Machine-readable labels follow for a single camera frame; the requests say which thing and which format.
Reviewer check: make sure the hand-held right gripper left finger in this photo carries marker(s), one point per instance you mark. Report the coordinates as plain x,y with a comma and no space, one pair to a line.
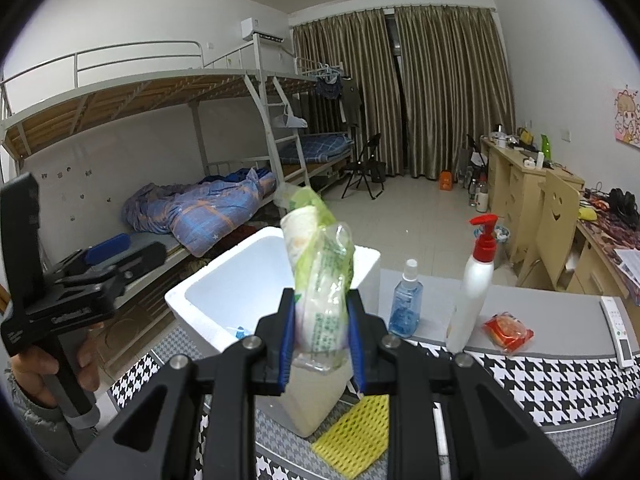
286,340

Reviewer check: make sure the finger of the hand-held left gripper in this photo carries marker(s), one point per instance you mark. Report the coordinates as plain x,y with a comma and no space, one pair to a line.
107,249
145,257

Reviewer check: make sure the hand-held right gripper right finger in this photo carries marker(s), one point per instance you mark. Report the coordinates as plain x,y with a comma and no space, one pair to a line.
356,340

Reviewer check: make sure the green plastic packet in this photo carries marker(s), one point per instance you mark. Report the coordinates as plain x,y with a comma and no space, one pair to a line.
320,300

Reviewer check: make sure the white foam box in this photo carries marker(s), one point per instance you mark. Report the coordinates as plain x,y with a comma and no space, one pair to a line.
235,280

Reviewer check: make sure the person's left forearm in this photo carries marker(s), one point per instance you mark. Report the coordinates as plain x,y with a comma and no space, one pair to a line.
35,435

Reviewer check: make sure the person's left hand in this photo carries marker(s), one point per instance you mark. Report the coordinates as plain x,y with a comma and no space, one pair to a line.
32,375

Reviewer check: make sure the blue spray bottle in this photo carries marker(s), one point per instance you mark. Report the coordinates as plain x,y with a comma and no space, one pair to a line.
405,310

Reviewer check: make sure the blue plaid quilt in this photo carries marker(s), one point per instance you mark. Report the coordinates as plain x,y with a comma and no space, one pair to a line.
200,210

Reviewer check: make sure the yellow foam net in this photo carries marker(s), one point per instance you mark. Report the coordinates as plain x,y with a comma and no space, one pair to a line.
355,435

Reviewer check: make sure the white pump bottle red cap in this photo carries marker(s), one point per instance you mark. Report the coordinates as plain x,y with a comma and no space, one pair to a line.
472,285

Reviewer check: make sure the red snack packet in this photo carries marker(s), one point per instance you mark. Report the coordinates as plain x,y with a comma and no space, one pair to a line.
507,332

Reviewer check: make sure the white metal bunk bed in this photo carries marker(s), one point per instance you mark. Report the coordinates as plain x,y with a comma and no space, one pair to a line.
125,90
300,72

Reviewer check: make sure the black folding chair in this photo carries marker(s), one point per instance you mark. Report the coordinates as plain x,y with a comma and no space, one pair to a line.
370,160

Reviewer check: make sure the orange bag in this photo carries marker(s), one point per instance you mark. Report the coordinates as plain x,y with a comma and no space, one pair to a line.
445,181

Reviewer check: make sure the white floor bottle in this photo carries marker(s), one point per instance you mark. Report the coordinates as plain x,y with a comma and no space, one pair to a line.
481,200

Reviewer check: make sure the blue plaid mattress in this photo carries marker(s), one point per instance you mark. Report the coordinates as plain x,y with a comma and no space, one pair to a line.
315,147

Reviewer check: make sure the houndstooth table mat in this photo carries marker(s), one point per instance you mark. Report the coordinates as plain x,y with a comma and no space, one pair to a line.
550,390

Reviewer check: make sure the wooden desk with drawers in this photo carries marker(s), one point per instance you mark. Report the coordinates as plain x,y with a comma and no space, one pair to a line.
515,185

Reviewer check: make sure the wooden chair with smiley cutout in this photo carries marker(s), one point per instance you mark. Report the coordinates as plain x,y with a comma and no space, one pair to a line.
555,210

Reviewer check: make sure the dark hanging garment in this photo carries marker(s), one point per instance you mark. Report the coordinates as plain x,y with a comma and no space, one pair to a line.
351,100

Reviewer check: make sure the blue hanging garment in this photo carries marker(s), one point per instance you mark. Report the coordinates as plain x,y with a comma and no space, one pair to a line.
327,87

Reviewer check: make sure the white air conditioner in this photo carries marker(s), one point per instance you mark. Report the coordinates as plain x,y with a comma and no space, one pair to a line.
262,27

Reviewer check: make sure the white remote control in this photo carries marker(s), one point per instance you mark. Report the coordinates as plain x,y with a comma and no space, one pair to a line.
617,330

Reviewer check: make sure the yellow cloth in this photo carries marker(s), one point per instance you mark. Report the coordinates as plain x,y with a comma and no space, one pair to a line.
588,213

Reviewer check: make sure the green bottle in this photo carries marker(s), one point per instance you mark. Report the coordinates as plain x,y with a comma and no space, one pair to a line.
546,147

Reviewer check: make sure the brown curtain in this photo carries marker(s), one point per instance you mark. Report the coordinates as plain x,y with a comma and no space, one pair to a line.
360,60
450,85

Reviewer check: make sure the patterned desk cover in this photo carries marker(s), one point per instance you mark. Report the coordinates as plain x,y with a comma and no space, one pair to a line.
615,230

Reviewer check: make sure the paper sheets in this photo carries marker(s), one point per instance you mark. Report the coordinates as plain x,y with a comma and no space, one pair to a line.
630,270

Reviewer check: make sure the white wall socket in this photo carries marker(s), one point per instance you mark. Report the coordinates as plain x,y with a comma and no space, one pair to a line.
563,135

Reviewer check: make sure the pink cartoon wall poster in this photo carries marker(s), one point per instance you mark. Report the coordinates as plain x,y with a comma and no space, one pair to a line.
627,117

